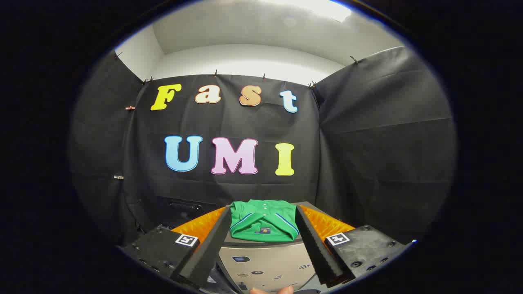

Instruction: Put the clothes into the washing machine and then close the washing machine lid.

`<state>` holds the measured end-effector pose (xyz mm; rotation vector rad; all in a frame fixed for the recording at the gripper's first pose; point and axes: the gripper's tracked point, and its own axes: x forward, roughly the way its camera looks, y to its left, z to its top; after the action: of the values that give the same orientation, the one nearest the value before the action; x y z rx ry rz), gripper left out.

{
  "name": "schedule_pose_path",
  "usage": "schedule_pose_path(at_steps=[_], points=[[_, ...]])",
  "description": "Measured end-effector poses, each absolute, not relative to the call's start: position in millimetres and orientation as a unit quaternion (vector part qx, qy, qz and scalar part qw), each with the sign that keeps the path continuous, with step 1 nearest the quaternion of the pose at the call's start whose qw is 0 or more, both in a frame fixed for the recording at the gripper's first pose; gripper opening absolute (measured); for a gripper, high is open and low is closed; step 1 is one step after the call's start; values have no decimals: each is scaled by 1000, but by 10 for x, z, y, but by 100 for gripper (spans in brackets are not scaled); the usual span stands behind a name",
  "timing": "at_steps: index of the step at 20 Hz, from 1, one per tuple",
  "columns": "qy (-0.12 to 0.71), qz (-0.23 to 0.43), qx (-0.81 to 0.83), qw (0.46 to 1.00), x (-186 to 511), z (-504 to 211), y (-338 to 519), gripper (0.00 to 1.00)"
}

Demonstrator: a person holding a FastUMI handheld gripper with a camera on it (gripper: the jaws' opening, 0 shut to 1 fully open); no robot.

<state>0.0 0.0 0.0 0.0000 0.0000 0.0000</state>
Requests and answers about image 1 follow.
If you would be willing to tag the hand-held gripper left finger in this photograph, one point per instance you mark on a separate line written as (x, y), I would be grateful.
(212, 245)

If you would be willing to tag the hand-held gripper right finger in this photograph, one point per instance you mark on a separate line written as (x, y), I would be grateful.
(316, 245)

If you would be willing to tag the black backdrop cloth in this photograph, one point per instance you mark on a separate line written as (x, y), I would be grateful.
(367, 143)

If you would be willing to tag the green polo shirt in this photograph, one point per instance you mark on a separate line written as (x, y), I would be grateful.
(261, 222)

